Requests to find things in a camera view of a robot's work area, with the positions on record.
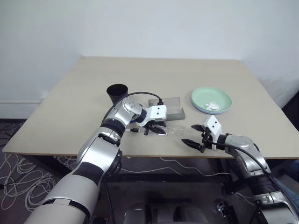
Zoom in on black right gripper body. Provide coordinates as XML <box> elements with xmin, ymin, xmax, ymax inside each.
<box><xmin>198</xmin><ymin>127</ymin><xmax>213</xmax><ymax>154</ymax></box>

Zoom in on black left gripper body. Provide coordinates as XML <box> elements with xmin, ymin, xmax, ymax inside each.
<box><xmin>146</xmin><ymin>119</ymin><xmax>168</xmax><ymax>129</ymax></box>

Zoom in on grey glasses case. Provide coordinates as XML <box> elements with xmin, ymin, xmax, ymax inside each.
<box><xmin>148</xmin><ymin>96</ymin><xmax>186</xmax><ymax>122</ymax></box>

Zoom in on black plastic cup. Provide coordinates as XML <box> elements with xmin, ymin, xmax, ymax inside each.
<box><xmin>106</xmin><ymin>84</ymin><xmax>129</xmax><ymax>105</ymax></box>

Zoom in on light blue plate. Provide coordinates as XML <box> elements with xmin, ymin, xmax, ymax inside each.
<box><xmin>191</xmin><ymin>98</ymin><xmax>231</xmax><ymax>115</ymax></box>

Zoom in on crumpled white paper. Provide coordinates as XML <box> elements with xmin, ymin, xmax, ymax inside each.
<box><xmin>205</xmin><ymin>101</ymin><xmax>220</xmax><ymax>111</ymax></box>

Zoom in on green plate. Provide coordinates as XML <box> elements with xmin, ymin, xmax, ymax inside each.
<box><xmin>191</xmin><ymin>86</ymin><xmax>233</xmax><ymax>114</ymax></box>

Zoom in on beige wooden table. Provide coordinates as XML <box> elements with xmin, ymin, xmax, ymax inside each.
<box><xmin>2</xmin><ymin>56</ymin><xmax>299</xmax><ymax>161</ymax></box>

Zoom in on dark rounded robot lower body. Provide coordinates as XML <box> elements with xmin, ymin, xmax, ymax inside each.
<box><xmin>123</xmin><ymin>197</ymin><xmax>212</xmax><ymax>224</ymax></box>

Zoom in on person's blue jeans leg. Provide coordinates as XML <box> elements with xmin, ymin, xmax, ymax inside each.
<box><xmin>273</xmin><ymin>172</ymin><xmax>299</xmax><ymax>207</ymax></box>

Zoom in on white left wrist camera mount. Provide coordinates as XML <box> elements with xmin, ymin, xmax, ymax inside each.
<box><xmin>140</xmin><ymin>105</ymin><xmax>168</xmax><ymax>128</ymax></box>

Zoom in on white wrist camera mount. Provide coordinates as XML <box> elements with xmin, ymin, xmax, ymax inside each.
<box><xmin>140</xmin><ymin>105</ymin><xmax>168</xmax><ymax>128</ymax></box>
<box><xmin>202</xmin><ymin>115</ymin><xmax>222</xmax><ymax>150</ymax></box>

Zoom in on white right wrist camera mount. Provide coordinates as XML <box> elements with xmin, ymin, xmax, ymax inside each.
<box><xmin>202</xmin><ymin>115</ymin><xmax>222</xmax><ymax>150</ymax></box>

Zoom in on long white cable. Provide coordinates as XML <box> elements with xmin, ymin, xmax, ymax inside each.
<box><xmin>158</xmin><ymin>157</ymin><xmax>234</xmax><ymax>177</ymax></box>

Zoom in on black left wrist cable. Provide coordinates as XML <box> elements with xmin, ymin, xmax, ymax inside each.
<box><xmin>101</xmin><ymin>91</ymin><xmax>164</xmax><ymax>124</ymax></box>

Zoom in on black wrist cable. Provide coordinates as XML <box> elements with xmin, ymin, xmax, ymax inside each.
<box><xmin>101</xmin><ymin>91</ymin><xmax>164</xmax><ymax>124</ymax></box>
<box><xmin>205</xmin><ymin>139</ymin><xmax>299</xmax><ymax>213</ymax></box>

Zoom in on black table frame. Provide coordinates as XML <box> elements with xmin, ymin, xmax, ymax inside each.
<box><xmin>30</xmin><ymin>155</ymin><xmax>236</xmax><ymax>196</ymax></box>

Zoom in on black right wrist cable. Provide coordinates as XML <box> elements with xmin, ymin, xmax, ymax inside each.
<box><xmin>205</xmin><ymin>139</ymin><xmax>299</xmax><ymax>213</ymax></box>

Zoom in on silver metal bracket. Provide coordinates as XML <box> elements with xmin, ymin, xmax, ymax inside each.
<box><xmin>215</xmin><ymin>199</ymin><xmax>234</xmax><ymax>218</ymax></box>

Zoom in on thin black robot body cable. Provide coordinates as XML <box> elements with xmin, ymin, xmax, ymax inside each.
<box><xmin>102</xmin><ymin>179</ymin><xmax>116</xmax><ymax>224</ymax></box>

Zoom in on white wall trunking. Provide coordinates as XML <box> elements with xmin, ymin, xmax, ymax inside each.
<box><xmin>0</xmin><ymin>100</ymin><xmax>44</xmax><ymax>106</ymax></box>

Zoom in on tangled white floor cables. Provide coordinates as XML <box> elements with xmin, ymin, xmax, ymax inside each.
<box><xmin>0</xmin><ymin>153</ymin><xmax>79</xmax><ymax>212</ymax></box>

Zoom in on black floor cables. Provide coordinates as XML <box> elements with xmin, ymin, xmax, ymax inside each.
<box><xmin>0</xmin><ymin>120</ymin><xmax>23</xmax><ymax>143</ymax></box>

